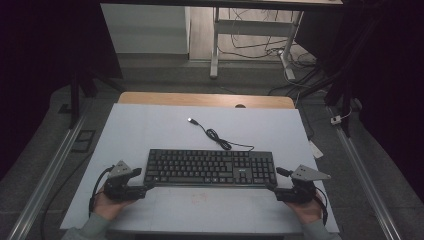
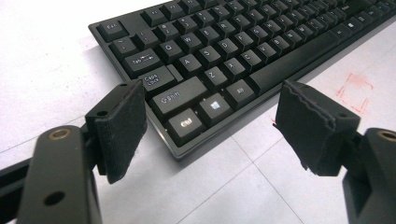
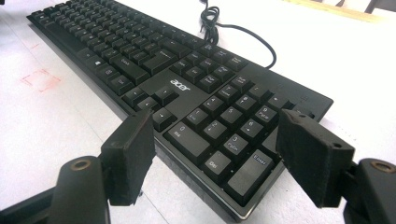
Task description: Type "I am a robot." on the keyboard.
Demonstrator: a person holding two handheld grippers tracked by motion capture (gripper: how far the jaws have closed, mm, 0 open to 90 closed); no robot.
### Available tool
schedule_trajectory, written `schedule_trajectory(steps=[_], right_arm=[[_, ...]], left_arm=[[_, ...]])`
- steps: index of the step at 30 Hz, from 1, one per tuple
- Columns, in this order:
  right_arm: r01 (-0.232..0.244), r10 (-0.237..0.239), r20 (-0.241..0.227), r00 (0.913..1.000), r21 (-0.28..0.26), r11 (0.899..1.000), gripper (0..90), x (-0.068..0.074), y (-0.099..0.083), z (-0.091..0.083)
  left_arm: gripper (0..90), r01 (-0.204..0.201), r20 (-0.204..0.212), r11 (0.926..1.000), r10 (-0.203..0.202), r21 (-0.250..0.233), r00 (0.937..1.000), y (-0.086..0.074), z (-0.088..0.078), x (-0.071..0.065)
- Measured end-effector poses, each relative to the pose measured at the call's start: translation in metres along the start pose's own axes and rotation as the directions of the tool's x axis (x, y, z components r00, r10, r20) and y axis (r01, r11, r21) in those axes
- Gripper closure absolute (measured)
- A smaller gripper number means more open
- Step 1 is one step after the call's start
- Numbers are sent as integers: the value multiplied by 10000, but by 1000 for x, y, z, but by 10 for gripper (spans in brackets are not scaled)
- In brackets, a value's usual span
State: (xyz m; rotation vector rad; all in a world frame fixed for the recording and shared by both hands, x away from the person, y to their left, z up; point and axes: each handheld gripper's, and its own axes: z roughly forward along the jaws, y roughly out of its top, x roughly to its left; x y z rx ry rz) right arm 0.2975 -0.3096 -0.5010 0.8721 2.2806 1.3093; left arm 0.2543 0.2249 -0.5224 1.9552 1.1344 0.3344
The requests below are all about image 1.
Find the white cabinet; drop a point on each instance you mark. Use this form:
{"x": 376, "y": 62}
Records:
{"x": 146, "y": 30}

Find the small white box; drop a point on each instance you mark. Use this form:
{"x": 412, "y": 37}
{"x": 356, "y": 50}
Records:
{"x": 335, "y": 120}

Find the person's left hand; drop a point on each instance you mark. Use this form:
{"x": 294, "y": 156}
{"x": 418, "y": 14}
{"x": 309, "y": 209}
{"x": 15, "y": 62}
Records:
{"x": 108, "y": 208}

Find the white paper tag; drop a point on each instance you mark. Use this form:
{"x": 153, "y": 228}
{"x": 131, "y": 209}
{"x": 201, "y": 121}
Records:
{"x": 316, "y": 150}

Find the aluminium rail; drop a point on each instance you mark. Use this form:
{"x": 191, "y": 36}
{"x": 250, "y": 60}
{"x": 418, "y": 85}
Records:
{"x": 366, "y": 186}
{"x": 46, "y": 180}

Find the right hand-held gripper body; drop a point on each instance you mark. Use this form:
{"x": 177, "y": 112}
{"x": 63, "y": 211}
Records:
{"x": 300, "y": 193}

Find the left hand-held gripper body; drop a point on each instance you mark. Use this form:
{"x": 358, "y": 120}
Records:
{"x": 116, "y": 190}

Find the black metal stand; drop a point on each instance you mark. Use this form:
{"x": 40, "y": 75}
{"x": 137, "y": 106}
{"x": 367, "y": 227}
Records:
{"x": 345, "y": 100}
{"x": 75, "y": 96}

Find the wooden table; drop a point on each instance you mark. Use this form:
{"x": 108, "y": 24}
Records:
{"x": 200, "y": 99}

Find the white desk frame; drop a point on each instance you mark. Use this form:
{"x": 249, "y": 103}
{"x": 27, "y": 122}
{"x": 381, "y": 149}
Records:
{"x": 253, "y": 27}

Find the black floor plate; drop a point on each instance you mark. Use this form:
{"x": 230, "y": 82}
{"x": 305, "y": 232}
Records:
{"x": 83, "y": 140}

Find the person's right hand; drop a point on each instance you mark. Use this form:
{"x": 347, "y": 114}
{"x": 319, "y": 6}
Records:
{"x": 308, "y": 211}

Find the black computer keyboard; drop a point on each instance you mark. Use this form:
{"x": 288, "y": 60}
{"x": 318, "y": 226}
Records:
{"x": 200, "y": 166}

